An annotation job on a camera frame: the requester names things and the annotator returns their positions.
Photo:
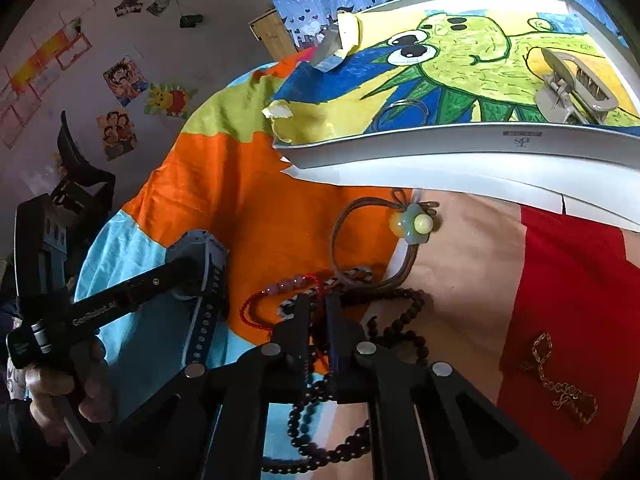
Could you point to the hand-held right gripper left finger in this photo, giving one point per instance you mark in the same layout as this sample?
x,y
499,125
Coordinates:
x,y
303,316

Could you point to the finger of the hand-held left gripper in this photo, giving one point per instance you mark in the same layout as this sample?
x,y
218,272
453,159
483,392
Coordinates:
x,y
182,275

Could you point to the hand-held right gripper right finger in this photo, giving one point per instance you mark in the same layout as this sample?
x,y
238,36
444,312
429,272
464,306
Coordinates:
x,y
334,320

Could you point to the blue wrist watch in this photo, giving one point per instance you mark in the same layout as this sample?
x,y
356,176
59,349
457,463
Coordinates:
x,y
210,280

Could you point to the white tray box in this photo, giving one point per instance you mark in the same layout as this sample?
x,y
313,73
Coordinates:
x,y
450,142

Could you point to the person's left hand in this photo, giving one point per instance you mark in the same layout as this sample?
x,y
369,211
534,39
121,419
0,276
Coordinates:
x,y
75,385

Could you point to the colourful printed blanket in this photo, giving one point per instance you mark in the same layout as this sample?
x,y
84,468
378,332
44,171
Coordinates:
x,y
260,200

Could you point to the wooden cabinet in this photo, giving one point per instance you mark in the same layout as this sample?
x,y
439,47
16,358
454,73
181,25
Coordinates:
x,y
272,32

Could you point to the small grey block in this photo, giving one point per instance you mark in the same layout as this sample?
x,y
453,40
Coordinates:
x,y
325,52

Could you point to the cartoon drawing paper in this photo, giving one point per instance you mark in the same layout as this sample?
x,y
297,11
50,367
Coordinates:
x,y
470,55

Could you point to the beige hair claw clip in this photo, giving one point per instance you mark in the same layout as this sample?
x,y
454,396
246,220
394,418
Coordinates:
x,y
575,90

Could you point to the cartoon family wall poster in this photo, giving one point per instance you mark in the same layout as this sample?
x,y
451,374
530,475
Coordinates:
x,y
117,135

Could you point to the yellow bear wall sticker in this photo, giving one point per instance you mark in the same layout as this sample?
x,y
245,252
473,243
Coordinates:
x,y
170,100

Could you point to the cartoon character wall poster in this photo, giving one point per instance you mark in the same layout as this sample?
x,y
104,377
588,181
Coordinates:
x,y
125,81

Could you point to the row of wall certificates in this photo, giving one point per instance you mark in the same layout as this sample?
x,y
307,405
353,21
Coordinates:
x,y
45,60

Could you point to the dark green wall ornament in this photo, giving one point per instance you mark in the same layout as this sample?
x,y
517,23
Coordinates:
x,y
191,21

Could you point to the small wall photo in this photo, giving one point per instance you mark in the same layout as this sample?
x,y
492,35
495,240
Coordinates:
x,y
128,6
159,4

